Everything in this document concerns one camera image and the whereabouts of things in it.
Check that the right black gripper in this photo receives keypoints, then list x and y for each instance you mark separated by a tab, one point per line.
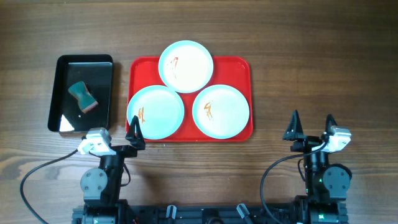
311	142

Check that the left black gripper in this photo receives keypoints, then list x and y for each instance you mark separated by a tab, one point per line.
121	150

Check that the light blue plate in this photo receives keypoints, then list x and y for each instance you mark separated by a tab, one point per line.
220	111
185	66
159	109

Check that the green and orange sponge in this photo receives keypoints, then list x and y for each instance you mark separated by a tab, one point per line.
85	100

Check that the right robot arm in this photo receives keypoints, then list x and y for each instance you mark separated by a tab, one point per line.
326	184

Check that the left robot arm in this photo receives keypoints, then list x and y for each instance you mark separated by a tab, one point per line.
101	186

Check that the red plastic tray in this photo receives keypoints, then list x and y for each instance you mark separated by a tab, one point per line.
228	70

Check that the black rectangular tray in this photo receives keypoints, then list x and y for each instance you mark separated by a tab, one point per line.
96	72

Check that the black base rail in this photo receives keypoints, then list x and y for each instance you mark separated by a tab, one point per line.
241	213

